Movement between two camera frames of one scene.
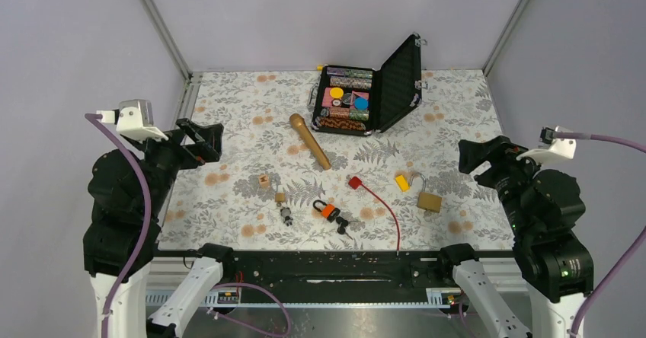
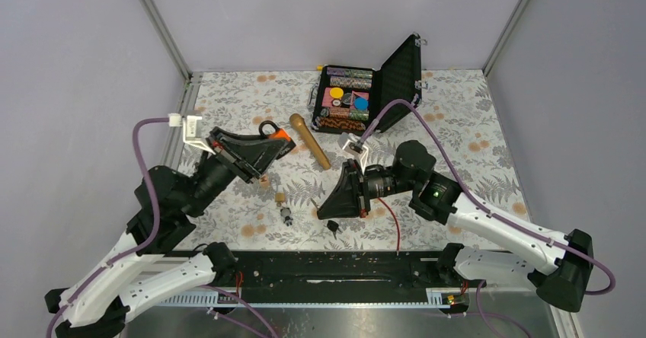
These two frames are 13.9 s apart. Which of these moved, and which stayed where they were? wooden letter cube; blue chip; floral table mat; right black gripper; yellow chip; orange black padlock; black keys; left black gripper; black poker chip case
Moved: black keys; left black gripper; orange black padlock; right black gripper
Stayed: yellow chip; blue chip; wooden letter cube; black poker chip case; floral table mat
